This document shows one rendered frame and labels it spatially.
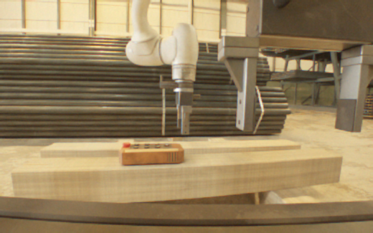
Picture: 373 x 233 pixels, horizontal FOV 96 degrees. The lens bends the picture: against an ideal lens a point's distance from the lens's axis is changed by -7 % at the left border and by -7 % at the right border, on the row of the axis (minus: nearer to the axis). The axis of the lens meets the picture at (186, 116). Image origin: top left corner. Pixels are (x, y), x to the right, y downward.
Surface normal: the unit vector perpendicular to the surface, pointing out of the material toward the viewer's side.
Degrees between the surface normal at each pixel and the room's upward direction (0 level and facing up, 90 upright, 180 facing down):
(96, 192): 90
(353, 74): 90
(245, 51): 90
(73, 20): 90
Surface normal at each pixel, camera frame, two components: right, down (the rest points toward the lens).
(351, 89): -1.00, -0.02
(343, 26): 0.02, 0.11
